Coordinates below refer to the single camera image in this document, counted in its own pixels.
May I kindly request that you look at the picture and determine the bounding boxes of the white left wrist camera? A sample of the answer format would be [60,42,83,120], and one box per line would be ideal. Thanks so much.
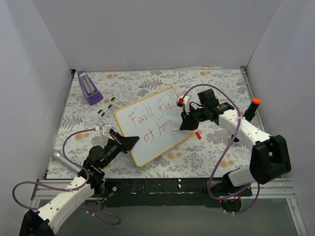
[100,124,111,137]

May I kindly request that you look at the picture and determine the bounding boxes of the black orange-tipped flashlight on stand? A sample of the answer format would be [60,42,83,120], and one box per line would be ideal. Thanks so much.
[242,98,261,122]

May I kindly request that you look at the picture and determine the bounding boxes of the yellow framed whiteboard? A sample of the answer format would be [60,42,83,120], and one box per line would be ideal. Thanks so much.
[115,87,190,167]

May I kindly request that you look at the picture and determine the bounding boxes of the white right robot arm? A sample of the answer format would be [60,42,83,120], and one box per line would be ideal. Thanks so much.
[177,89,292,199]

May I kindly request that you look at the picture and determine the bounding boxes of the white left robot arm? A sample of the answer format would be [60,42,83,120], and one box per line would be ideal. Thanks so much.
[19,129,140,236]

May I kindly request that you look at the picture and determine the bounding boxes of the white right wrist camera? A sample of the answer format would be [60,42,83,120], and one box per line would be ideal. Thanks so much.
[177,95,190,115]

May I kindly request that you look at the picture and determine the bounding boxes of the silver microphone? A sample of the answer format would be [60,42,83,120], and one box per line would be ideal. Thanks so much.
[50,149,81,174]

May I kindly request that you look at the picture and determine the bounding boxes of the purple metronome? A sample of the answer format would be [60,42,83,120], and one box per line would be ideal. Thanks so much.
[77,70,103,105]

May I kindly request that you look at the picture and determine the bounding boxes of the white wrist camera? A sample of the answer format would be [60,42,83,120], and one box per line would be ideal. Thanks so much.
[100,124,111,137]
[177,95,190,115]

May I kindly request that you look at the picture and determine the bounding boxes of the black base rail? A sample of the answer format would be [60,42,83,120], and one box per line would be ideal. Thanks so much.
[87,177,222,208]

